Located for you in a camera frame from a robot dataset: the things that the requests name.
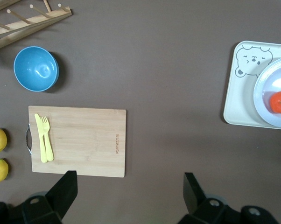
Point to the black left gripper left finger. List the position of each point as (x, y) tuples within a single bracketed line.
[(61, 198)]

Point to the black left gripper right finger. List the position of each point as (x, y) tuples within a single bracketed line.
[(194, 200)]

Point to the orange tomato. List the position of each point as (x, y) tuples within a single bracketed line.
[(280, 102)]

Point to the pale lavender round plate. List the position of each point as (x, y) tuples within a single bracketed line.
[(264, 84)]

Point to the yellow plastic fork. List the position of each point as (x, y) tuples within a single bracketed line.
[(48, 144)]

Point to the yellow plastic knife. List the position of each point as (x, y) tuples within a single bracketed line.
[(41, 140)]

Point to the bamboo cutting board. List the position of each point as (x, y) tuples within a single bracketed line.
[(84, 140)]

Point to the cream tray with bear print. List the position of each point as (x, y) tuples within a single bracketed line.
[(240, 98)]

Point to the blue bowl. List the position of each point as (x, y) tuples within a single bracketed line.
[(35, 68)]

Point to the wooden peg drying rack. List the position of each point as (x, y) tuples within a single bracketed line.
[(19, 25)]

